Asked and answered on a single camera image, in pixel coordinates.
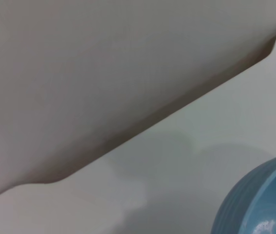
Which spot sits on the blue bowl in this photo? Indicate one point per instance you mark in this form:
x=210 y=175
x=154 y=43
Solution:
x=262 y=197

